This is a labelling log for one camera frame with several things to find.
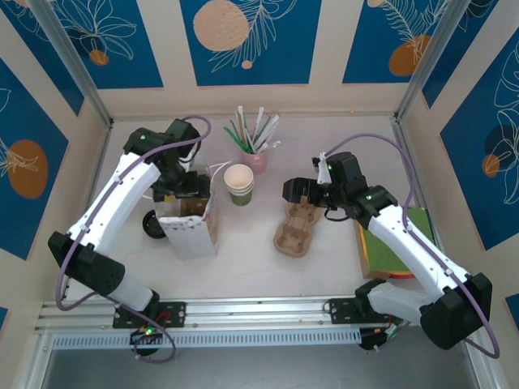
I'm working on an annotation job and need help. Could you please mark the aluminium frame post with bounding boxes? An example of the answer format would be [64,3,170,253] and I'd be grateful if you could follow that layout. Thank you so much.
[28,0,114,129]
[395,0,471,125]

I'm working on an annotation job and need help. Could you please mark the white slotted cable duct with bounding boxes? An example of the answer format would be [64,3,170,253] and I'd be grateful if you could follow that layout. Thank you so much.
[51,328,362,350]

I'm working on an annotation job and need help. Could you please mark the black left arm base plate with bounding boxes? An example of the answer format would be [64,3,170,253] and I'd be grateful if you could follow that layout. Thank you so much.
[112,301,188,330]

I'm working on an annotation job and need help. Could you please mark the black plastic cup lid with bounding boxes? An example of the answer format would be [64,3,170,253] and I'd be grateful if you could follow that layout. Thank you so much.
[140,210,168,241]

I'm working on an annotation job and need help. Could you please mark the white paper gift bag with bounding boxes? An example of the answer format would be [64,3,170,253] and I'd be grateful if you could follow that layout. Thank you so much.
[144,160,232,260]

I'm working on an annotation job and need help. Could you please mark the green paper napkin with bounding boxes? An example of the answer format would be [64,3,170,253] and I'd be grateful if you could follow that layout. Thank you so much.
[362,206,434,275]

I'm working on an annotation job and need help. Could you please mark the aluminium mounting rail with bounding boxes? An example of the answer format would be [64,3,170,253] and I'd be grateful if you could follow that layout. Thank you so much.
[34,297,482,336]

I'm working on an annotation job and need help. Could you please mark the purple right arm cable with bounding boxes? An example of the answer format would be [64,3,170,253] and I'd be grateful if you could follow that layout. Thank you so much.
[322,133,501,360]

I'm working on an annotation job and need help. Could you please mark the green paper-wrapped straw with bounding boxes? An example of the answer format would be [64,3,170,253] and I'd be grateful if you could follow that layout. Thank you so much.
[229,118,251,152]
[253,115,273,153]
[222,126,255,156]

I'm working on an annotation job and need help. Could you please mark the black controller board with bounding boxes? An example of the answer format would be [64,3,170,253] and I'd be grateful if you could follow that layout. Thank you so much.
[358,327,402,353]
[128,327,164,346]

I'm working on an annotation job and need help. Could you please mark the green and orange folders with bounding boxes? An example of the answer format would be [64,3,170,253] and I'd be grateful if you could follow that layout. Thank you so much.
[354,220,437,281]

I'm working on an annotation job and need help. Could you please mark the brown cardboard bag insert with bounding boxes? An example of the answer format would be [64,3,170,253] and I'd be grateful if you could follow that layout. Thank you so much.
[180,196,210,216]

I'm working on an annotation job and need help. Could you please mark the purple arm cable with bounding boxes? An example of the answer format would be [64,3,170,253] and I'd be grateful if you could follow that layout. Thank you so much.
[55,115,212,365]
[322,133,501,360]

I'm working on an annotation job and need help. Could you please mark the stack of paper cups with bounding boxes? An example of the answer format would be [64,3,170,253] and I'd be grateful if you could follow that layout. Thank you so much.
[224,164,255,192]

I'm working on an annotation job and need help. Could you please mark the pink straw holder cup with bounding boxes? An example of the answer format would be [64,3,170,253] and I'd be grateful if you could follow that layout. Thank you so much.
[241,146,269,175]

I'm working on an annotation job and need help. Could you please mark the aluminium frame leg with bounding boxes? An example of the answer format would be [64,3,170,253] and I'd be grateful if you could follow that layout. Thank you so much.
[15,331,56,389]
[461,348,504,389]

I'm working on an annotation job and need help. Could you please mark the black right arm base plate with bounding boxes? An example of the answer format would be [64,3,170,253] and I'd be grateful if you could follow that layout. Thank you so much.
[327,297,402,326]

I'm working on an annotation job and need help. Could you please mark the brown cardboard cup carrier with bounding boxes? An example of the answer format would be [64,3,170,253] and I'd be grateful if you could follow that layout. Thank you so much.
[273,200,324,256]

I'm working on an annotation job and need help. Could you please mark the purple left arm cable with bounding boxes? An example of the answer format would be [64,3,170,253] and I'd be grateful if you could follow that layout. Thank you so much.
[55,115,212,365]

